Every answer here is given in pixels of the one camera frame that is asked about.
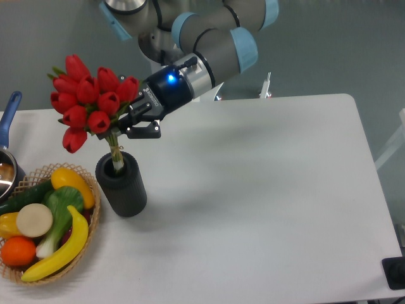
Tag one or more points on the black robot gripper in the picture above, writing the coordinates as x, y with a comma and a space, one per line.
163, 92

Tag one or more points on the red tulip bouquet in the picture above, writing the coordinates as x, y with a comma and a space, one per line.
88, 104

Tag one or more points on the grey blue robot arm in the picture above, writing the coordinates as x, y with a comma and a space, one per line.
197, 53

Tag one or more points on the dark grey ribbed vase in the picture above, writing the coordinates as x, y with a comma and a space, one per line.
125, 193

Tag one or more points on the yellow lemon squash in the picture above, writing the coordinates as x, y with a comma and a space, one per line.
68, 177

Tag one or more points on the woven wicker basket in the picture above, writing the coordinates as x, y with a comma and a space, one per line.
34, 178

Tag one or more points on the dark red fruit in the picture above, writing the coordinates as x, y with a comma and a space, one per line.
87, 215

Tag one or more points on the green bok choy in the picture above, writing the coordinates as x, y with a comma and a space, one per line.
58, 201

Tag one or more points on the silver table clamp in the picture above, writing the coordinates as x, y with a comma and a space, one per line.
265, 90

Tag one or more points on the green cucumber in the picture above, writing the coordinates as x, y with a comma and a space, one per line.
34, 194

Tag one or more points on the yellow banana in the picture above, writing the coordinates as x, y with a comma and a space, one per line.
65, 254

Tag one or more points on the beige round disc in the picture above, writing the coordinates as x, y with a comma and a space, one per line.
34, 220

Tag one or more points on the yellow bell pepper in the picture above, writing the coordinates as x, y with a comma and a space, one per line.
8, 226

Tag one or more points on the orange fruit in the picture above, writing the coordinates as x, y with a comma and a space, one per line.
18, 251

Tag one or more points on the black device at edge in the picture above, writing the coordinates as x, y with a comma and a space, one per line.
394, 272

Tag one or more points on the blue handled saucepan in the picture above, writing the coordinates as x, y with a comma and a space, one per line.
11, 172

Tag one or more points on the white frame at right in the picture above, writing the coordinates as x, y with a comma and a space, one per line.
395, 141

